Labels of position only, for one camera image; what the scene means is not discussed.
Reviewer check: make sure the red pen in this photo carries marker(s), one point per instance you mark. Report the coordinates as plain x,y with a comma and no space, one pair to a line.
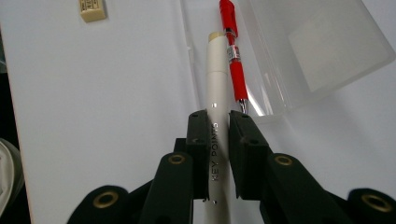
236,71

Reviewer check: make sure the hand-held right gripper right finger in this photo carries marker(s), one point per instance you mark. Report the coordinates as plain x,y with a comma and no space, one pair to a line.
267,180

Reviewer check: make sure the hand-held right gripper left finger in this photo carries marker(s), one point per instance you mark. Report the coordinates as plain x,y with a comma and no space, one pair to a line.
174,186

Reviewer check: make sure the clear plastic pencil case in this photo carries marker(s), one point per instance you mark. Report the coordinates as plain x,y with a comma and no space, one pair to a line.
311,56

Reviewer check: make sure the white pen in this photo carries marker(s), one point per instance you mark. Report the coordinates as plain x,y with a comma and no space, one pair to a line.
217,87

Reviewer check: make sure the beige eraser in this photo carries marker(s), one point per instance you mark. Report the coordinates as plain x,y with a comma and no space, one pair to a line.
91,11

